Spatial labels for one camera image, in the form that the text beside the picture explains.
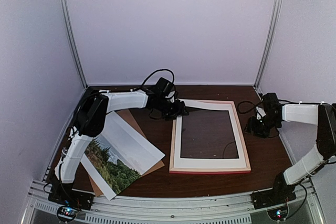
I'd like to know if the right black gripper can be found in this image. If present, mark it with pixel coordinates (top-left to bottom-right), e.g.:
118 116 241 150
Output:
243 114 281 138

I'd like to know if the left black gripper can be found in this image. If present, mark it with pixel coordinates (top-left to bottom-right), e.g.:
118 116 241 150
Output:
157 97 190 121

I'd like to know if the clear acrylic sheet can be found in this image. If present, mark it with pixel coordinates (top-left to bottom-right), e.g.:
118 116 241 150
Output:
180 109 239 159

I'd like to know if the wooden picture frame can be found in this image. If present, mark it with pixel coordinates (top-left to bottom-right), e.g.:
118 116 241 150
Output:
169 100 251 174

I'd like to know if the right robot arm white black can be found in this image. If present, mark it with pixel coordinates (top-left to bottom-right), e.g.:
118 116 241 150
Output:
244 92 335 204

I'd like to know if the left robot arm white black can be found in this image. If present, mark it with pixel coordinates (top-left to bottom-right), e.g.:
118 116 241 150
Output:
49 77 189 205

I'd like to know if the landscape photo print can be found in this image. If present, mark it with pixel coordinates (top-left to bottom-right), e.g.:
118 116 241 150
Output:
81 111 166 201

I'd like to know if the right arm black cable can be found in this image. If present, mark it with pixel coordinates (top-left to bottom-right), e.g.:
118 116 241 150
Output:
237 100 265 114

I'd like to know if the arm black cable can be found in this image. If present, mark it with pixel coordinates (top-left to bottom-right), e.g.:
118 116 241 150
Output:
237 100 265 114
131 69 175 93

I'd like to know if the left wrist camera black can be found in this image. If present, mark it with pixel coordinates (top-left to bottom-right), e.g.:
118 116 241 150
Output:
164 89 178 103

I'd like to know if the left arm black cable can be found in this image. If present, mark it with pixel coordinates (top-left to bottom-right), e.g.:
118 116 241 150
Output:
131 69 175 93

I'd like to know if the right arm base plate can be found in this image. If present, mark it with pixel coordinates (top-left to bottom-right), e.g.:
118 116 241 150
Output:
251 189 297 209

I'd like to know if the aluminium front rail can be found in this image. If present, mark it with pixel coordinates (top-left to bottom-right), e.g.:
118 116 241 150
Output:
26 174 323 224

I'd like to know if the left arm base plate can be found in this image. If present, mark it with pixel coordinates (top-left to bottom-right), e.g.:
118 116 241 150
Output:
48 188 94 210

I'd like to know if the right aluminium corner post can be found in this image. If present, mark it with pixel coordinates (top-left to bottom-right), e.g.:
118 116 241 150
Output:
254 0 283 90

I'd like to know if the aluminium corner post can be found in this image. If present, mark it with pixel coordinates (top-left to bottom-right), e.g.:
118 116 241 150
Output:
60 0 88 89
254 0 283 90

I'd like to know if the left aluminium corner post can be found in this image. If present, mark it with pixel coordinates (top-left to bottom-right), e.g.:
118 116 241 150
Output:
60 0 88 89

